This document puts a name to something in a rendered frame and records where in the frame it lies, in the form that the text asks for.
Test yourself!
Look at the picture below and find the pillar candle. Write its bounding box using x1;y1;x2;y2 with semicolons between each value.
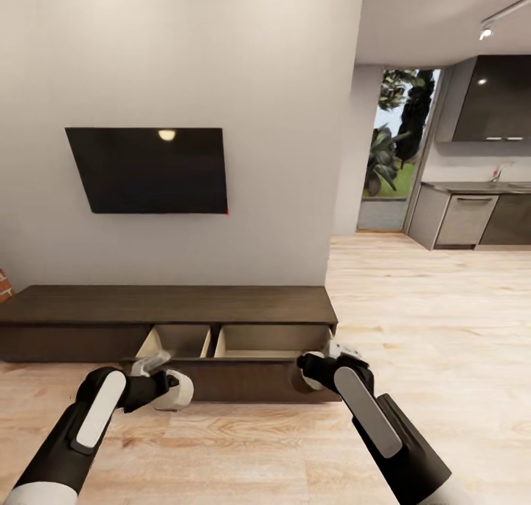
149;369;193;412
288;352;327;395

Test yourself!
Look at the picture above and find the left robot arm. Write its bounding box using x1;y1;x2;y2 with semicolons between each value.
2;350;179;505

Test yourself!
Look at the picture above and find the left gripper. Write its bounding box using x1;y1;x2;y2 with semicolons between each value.
124;370;179;413

